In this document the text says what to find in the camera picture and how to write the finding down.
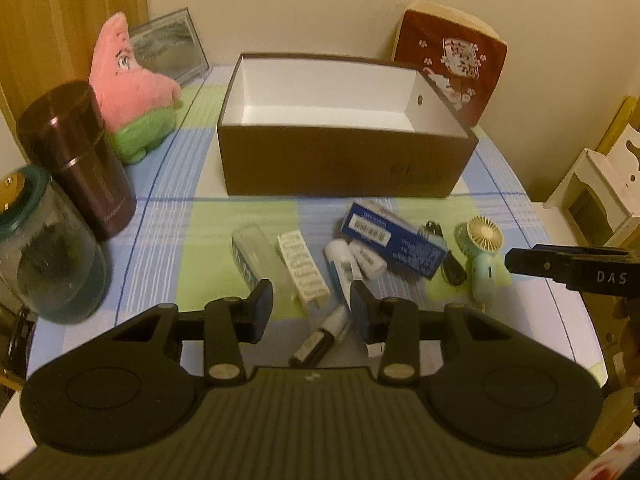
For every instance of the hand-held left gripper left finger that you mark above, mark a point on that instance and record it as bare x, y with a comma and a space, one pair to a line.
261, 310

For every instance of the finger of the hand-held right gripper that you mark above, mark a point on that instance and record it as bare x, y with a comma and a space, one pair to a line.
530, 261

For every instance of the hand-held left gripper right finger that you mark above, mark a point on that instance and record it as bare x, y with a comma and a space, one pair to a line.
360, 312

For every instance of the blue tube with white cap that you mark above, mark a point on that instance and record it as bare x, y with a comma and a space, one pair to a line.
340, 270

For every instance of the small white bottle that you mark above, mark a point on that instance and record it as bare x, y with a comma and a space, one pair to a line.
367, 260

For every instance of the black and white tube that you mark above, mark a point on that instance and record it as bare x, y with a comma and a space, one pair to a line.
315, 342

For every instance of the clear plastic case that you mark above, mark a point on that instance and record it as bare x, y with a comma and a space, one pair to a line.
260, 255

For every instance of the white ribbed pill organizer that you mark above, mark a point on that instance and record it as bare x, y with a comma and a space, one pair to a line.
302, 267

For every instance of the green mini hand fan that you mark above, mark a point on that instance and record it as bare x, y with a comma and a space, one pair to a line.
477, 232

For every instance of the blue medicine box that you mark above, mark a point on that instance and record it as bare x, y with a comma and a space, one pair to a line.
400, 242

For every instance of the brown cardboard box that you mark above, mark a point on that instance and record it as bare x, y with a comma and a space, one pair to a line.
325, 165

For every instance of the white wooden rack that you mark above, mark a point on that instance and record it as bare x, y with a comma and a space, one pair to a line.
600, 180

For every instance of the glass jar with green lid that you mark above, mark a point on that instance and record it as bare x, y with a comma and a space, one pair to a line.
50, 270

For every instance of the dark red thermos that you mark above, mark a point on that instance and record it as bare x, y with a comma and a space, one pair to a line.
85, 170

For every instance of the red lucky cat cushion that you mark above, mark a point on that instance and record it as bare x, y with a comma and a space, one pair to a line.
450, 35

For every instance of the pink starfish plush toy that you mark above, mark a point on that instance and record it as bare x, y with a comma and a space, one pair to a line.
135, 90

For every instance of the yellow wooden frame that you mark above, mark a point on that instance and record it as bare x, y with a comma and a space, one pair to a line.
622, 115

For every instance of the picture frame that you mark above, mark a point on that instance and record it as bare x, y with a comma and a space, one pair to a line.
167, 42

